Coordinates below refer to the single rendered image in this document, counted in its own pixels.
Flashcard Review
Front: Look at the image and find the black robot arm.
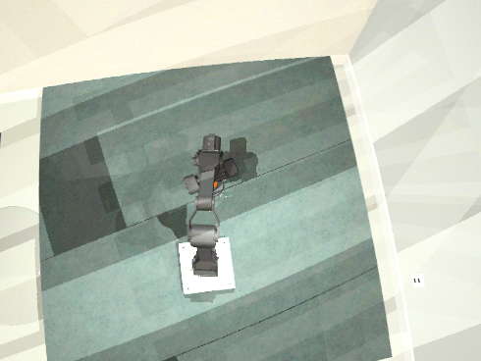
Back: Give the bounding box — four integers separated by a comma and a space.
187, 133, 223, 278

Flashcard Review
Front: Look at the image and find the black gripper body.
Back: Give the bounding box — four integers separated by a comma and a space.
183, 158, 239, 195

